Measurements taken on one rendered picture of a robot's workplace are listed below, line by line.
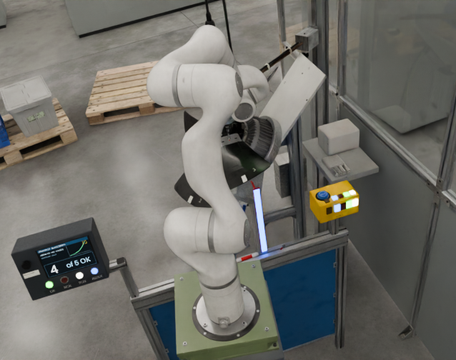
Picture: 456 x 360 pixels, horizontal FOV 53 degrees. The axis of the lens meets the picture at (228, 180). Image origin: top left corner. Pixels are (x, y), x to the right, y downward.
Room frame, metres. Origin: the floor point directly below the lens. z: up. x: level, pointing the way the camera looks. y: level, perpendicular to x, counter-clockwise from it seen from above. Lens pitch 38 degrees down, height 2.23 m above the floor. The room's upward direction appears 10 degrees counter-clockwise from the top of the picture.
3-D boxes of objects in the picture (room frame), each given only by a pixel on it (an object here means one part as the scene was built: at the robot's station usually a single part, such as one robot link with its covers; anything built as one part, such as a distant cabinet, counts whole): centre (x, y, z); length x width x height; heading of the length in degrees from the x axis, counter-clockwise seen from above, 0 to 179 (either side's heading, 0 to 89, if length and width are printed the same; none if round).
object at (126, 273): (1.14, 0.43, 0.96); 0.03 x 0.03 x 0.20; 9
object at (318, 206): (1.27, -0.39, 1.02); 0.16 x 0.10 x 0.11; 99
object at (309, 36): (2.02, -0.48, 1.38); 0.10 x 0.07 x 0.09; 134
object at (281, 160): (1.86, -0.33, 0.73); 0.15 x 0.09 x 0.22; 99
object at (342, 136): (1.87, -0.58, 0.92); 0.17 x 0.16 x 0.11; 99
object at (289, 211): (1.75, -0.23, 0.56); 0.19 x 0.04 x 0.04; 99
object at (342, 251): (1.28, -0.42, 0.39); 0.04 x 0.04 x 0.78; 9
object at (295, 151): (1.77, -0.34, 0.58); 0.09 x 0.05 x 1.15; 9
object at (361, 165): (1.79, -0.56, 0.85); 0.36 x 0.24 x 0.03; 9
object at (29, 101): (4.12, 1.76, 0.31); 0.60 x 0.42 x 0.33; 23
